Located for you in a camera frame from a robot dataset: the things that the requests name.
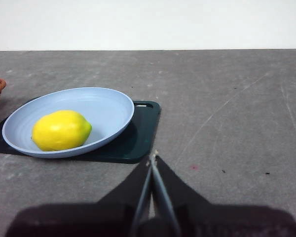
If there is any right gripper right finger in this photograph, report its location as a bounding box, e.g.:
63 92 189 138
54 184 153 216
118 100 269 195
152 156 296 237

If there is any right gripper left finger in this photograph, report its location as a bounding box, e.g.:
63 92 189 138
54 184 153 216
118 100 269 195
4 157 153 237

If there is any yellow lemon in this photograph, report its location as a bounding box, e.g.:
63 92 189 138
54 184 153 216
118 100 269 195
31 110 93 152

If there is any blue round plate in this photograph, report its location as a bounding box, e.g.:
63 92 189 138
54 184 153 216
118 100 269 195
1 86 135 159

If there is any dark rectangular board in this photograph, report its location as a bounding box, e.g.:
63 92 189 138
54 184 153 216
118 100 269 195
0 97 161 164

